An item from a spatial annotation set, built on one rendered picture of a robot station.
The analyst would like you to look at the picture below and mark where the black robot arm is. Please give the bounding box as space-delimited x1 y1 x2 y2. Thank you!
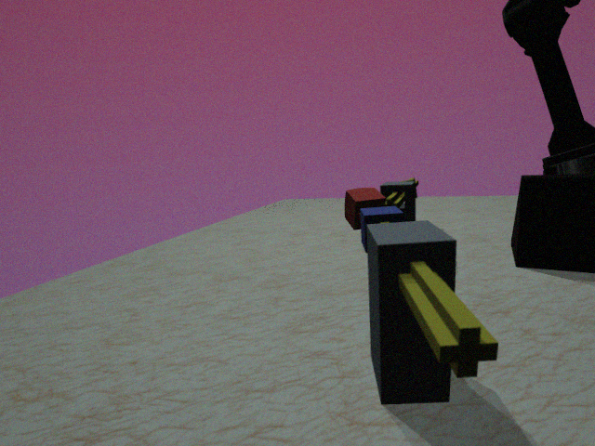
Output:
502 0 595 176

